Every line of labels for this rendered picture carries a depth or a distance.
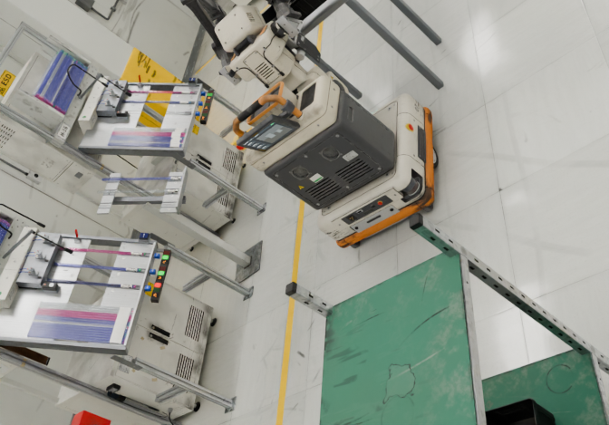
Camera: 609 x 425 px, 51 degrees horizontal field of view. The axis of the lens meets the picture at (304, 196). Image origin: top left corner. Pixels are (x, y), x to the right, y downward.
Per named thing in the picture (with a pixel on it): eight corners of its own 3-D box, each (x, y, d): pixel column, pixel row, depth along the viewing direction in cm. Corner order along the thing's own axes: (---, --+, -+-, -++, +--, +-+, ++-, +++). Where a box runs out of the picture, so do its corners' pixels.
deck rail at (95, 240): (158, 246, 377) (157, 240, 372) (158, 249, 376) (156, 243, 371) (38, 237, 379) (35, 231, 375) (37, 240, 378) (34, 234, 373)
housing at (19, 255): (44, 242, 379) (37, 226, 368) (13, 314, 346) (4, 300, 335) (31, 241, 379) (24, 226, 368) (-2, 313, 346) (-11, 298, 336)
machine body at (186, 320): (220, 311, 425) (141, 269, 395) (201, 414, 378) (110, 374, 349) (165, 342, 462) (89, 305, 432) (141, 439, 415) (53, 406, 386)
